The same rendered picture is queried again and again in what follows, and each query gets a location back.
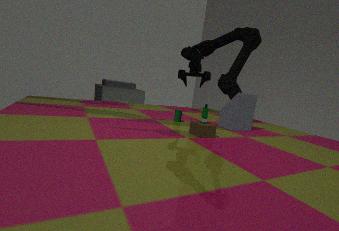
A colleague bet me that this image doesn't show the brown square block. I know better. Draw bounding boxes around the brown square block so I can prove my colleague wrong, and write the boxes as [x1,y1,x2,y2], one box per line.
[189,121,217,138]

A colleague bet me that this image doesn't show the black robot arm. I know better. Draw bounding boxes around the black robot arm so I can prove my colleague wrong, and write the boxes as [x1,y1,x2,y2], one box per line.
[181,27,262,99]

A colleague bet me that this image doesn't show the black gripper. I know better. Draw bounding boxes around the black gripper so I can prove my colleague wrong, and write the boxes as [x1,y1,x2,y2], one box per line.
[178,65,211,88]

